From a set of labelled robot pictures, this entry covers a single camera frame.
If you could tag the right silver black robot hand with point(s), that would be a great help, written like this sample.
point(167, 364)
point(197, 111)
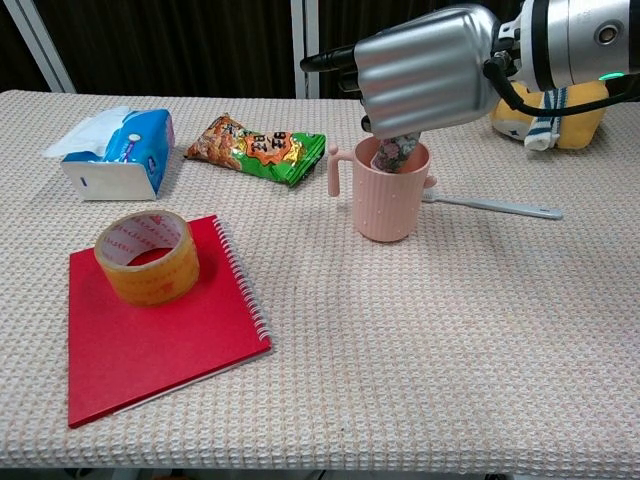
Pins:
point(425, 75)

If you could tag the floral print toothpaste tube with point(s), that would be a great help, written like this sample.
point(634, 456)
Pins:
point(395, 155)

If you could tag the grey toothbrush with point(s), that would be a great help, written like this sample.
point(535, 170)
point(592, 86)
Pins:
point(500, 205)

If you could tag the black pleated curtain panel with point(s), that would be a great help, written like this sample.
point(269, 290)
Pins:
point(15, 60)
point(375, 20)
point(175, 45)

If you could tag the yellow plush toy with scarf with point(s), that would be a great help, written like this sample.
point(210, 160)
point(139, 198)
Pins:
point(585, 125)

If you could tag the orange green snack bag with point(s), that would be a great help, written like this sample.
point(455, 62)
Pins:
point(260, 150)

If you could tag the beige waffle tablecloth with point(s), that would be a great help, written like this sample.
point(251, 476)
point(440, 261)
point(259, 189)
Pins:
point(400, 350)

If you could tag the blue tissue pack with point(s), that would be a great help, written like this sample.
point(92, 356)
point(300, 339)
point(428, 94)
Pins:
point(135, 145)

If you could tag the clear packing tape roll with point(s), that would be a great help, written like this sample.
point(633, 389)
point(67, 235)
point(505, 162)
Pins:
point(150, 287)

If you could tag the red spiral notebook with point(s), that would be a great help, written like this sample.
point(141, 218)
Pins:
point(150, 350)

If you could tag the white frame post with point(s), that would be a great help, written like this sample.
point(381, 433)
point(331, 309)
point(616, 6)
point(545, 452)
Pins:
point(305, 30)
point(47, 50)

